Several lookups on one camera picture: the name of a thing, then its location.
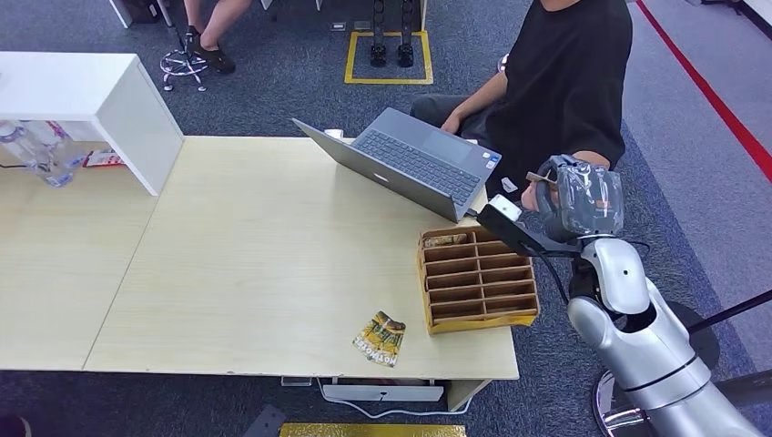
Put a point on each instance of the seated person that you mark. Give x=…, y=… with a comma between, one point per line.
x=561, y=78

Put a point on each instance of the red white packet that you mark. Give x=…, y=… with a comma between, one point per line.
x=104, y=158

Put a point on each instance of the gold panel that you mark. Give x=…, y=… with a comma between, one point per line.
x=371, y=430

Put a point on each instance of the wooden card organizer box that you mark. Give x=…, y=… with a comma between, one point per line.
x=479, y=280

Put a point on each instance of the white paper tag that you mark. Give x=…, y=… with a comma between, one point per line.
x=509, y=185

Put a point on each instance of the person's left hand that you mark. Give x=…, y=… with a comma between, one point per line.
x=529, y=198

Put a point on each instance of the black floor stand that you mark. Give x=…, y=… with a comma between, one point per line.
x=378, y=36
x=406, y=36

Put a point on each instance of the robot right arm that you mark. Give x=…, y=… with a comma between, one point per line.
x=645, y=344

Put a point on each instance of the background person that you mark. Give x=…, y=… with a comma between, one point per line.
x=211, y=30

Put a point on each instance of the white desk shelf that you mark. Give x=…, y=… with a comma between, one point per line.
x=90, y=102

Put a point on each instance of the black pole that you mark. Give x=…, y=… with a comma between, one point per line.
x=736, y=310

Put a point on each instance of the white charger block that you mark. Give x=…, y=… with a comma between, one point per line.
x=333, y=133

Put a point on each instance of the grey laptop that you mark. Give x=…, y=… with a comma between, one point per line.
x=416, y=163

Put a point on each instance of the dark grey floor plate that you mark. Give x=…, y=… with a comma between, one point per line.
x=265, y=422

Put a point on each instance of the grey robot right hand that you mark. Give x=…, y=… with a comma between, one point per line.
x=588, y=199

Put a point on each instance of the person's right hand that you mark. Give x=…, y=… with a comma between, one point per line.
x=450, y=124

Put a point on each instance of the white power strip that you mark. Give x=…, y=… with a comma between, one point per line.
x=383, y=393

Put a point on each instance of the clear water bottle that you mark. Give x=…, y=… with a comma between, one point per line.
x=69, y=148
x=42, y=163

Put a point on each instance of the person's left forearm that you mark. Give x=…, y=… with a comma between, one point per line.
x=591, y=160

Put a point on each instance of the person's right forearm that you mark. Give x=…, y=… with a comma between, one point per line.
x=482, y=99

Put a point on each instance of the chrome stool base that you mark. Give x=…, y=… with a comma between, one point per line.
x=183, y=66

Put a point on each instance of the hotel card in organizer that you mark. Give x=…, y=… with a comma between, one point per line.
x=445, y=240

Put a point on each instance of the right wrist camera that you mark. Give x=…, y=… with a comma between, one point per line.
x=512, y=220

